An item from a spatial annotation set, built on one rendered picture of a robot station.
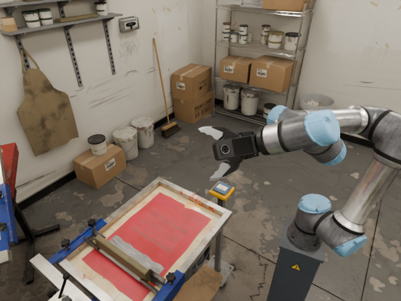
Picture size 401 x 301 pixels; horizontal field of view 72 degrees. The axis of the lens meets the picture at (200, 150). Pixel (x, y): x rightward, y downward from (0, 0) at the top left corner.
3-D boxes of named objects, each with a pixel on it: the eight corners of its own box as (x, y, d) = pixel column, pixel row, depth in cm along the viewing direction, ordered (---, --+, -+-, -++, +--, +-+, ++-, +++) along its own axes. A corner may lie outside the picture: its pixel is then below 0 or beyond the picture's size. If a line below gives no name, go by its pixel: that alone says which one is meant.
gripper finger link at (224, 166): (225, 184, 81) (243, 162, 76) (213, 189, 76) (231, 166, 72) (219, 177, 82) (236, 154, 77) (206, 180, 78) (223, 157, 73)
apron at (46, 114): (77, 134, 325) (49, 41, 265) (81, 136, 321) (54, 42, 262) (33, 156, 289) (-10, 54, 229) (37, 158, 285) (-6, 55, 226)
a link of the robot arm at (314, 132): (344, 150, 58) (329, 135, 53) (294, 158, 66) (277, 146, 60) (340, 117, 61) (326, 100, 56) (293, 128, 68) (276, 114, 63)
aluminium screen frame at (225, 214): (159, 180, 194) (159, 176, 191) (231, 216, 166) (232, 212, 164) (56, 264, 140) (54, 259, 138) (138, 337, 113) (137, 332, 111)
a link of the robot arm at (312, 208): (308, 208, 125) (315, 186, 117) (332, 229, 115) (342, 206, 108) (288, 218, 120) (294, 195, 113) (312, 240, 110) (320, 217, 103)
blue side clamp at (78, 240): (103, 226, 162) (100, 217, 158) (108, 229, 160) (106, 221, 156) (56, 263, 142) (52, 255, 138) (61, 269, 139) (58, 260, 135)
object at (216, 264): (213, 255, 253) (216, 174, 198) (234, 267, 242) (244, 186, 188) (199, 273, 238) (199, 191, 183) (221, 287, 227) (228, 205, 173)
